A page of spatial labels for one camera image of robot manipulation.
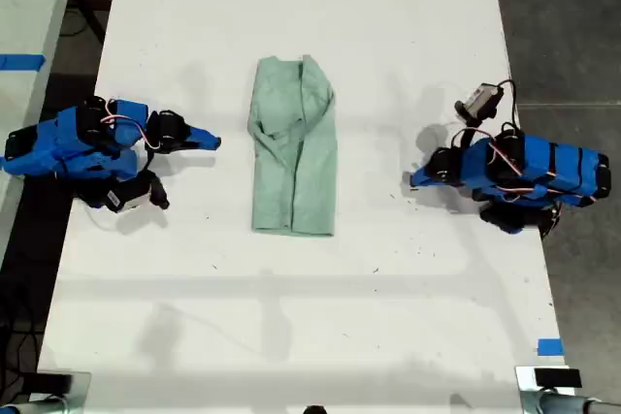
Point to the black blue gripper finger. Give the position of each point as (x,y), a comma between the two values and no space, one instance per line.
(429,184)
(186,145)

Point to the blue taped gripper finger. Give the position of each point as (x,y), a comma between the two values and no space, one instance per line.
(423,173)
(205,136)

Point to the pale green T-shirt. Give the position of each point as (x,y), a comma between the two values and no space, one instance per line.
(310,167)

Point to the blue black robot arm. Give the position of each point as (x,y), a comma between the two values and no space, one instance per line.
(68,142)
(558,162)

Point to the long blue tape strip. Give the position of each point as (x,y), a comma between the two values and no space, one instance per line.
(22,61)

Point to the short blue tape strip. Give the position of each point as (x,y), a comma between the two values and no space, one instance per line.
(550,347)

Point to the small black box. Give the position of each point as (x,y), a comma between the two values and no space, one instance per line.
(558,378)
(53,383)

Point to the grey metal pole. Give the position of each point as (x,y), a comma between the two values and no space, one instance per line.
(563,404)
(34,406)

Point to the black camera stalk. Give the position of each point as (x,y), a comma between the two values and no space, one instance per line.
(468,133)
(149,164)

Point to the black white-labelled camera box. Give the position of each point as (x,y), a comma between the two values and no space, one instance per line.
(133,193)

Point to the grey black camera box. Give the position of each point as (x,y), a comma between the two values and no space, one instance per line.
(480,98)

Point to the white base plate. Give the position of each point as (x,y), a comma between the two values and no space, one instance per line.
(525,377)

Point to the black round mount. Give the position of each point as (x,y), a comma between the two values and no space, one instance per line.
(315,409)

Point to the grey base plate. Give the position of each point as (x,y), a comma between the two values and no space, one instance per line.
(81,385)

